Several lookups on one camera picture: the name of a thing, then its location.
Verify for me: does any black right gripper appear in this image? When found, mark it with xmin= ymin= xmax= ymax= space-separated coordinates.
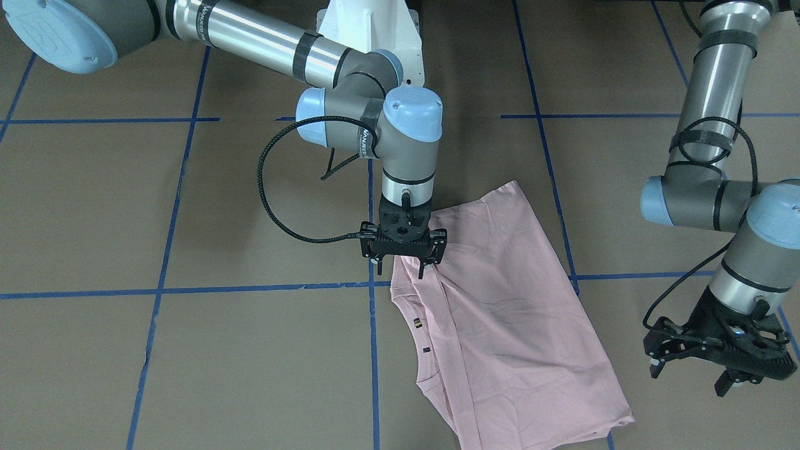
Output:
xmin=360 ymin=197 xmax=448 ymax=280

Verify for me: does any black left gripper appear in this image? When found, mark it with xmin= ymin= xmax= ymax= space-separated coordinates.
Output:
xmin=643 ymin=287 xmax=749 ymax=397

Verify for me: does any pink Snoopy t-shirt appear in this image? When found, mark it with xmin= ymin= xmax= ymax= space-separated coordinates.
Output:
xmin=391 ymin=181 xmax=634 ymax=449

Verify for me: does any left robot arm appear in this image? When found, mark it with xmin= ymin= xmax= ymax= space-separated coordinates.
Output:
xmin=640 ymin=1 xmax=799 ymax=397

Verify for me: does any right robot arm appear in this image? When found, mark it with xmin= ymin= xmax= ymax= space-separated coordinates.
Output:
xmin=2 ymin=1 xmax=448 ymax=274

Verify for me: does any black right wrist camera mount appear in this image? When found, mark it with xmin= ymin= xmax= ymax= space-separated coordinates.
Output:
xmin=357 ymin=229 xmax=428 ymax=258

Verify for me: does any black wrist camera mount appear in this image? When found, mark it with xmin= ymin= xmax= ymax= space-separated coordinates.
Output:
xmin=357 ymin=229 xmax=428 ymax=258
xmin=707 ymin=314 xmax=798 ymax=381

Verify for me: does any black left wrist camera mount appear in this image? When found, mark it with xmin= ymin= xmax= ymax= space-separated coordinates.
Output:
xmin=707 ymin=314 xmax=798 ymax=381

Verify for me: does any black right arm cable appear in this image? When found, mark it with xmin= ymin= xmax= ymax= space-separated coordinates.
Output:
xmin=257 ymin=116 xmax=379 ymax=244

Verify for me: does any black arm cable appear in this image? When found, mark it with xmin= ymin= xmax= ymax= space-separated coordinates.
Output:
xmin=257 ymin=116 xmax=379 ymax=244
xmin=641 ymin=116 xmax=760 ymax=332

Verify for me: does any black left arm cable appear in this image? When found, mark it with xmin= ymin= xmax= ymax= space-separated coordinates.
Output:
xmin=641 ymin=116 xmax=760 ymax=332

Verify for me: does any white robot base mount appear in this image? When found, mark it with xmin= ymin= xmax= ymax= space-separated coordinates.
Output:
xmin=316 ymin=1 xmax=426 ymax=86

